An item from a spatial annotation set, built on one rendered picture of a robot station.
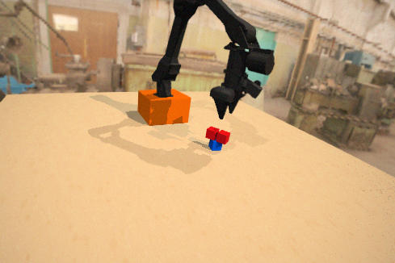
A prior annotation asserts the blue cube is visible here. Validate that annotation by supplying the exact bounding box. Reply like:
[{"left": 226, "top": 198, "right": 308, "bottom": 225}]
[{"left": 208, "top": 139, "right": 222, "bottom": 151}]

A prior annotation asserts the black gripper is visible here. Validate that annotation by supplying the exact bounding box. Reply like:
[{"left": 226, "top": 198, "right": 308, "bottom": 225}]
[{"left": 209, "top": 65, "right": 247, "bottom": 119}]

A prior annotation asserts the red cube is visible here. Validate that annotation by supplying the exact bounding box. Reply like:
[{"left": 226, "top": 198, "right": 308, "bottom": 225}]
[
  {"left": 205, "top": 127, "right": 220, "bottom": 140},
  {"left": 216, "top": 130, "right": 230, "bottom": 144}
]

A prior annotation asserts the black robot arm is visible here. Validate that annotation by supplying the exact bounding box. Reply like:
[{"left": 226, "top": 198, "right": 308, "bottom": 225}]
[{"left": 152, "top": 0, "right": 275, "bottom": 99}]

